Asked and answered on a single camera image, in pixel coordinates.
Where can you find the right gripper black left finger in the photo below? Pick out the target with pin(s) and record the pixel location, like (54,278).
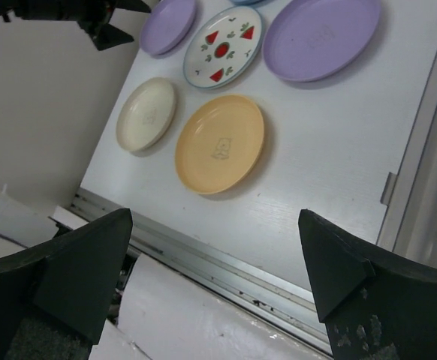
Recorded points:
(55,296)

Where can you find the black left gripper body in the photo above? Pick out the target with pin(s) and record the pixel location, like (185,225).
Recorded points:
(92,16)

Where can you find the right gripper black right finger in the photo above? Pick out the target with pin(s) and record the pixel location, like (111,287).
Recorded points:
(375,304)

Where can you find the purple plate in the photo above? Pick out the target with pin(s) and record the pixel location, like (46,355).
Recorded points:
(311,40)
(166,26)

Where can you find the cream plastic plate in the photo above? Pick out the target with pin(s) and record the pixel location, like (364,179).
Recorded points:
(146,115)

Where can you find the white watermelon pattern plate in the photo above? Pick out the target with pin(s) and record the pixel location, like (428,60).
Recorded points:
(223,47)

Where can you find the blue plastic plate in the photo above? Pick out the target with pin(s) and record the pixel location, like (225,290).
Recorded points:
(246,2)

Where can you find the orange plastic plate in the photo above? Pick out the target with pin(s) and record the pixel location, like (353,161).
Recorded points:
(220,144)

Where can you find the aluminium rail frame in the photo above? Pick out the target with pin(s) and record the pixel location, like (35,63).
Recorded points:
(244,252)

